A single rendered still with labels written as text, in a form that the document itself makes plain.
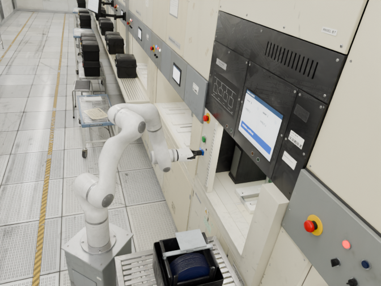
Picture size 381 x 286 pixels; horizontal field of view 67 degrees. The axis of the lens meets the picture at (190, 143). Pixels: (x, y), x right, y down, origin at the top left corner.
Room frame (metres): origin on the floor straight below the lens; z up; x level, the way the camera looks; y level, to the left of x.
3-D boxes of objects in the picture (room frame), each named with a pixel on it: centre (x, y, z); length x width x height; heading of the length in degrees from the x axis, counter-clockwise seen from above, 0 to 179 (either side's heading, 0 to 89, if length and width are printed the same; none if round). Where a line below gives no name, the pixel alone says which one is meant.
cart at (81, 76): (4.98, 1.91, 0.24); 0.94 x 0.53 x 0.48; 22
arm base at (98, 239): (1.09, 0.45, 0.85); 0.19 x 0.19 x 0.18
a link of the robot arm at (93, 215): (1.11, 0.47, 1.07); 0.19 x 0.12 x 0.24; 55
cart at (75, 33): (6.28, 2.52, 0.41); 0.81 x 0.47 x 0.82; 23
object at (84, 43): (4.69, 1.79, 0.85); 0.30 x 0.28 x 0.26; 22
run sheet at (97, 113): (3.24, 1.23, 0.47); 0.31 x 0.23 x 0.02; 44
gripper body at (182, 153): (1.56, 0.04, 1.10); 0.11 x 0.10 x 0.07; 113
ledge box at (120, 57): (3.84, 1.00, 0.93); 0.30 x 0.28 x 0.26; 20
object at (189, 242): (0.90, -0.05, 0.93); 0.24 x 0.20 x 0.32; 111
